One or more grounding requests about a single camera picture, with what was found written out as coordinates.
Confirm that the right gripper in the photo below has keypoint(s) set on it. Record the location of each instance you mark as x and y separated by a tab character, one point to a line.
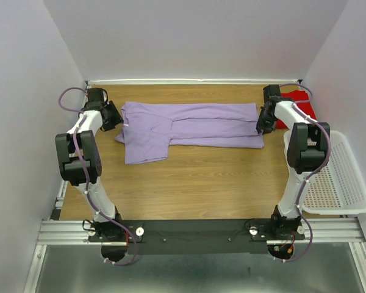
266	128

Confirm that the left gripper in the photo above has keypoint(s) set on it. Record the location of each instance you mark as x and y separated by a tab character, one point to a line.
116	118

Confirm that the purple t-shirt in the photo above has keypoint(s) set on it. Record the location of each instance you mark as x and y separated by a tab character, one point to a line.
150	129

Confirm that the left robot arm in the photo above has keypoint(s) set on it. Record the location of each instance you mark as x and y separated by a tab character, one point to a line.
80	164

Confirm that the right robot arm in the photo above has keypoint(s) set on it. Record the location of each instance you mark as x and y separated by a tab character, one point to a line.
307	153

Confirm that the folded red t-shirt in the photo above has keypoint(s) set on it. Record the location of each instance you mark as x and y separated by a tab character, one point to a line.
302	98

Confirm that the white plastic basket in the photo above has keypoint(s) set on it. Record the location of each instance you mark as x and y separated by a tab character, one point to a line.
337	189

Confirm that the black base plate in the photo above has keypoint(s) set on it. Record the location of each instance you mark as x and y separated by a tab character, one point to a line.
184	237

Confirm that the aluminium frame rail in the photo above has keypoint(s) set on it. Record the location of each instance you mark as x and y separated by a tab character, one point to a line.
67	232

